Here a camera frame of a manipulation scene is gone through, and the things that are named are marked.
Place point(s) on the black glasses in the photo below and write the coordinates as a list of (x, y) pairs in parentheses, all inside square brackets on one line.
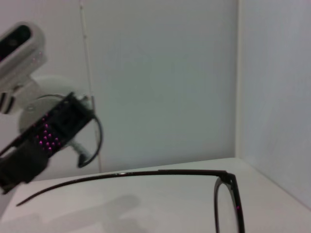
[(228, 176)]

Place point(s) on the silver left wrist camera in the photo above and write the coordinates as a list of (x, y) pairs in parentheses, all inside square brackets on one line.
[(24, 48)]

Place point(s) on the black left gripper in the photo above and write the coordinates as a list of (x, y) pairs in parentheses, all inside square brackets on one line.
[(58, 123)]

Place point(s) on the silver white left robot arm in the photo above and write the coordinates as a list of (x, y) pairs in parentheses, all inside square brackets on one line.
[(48, 85)]

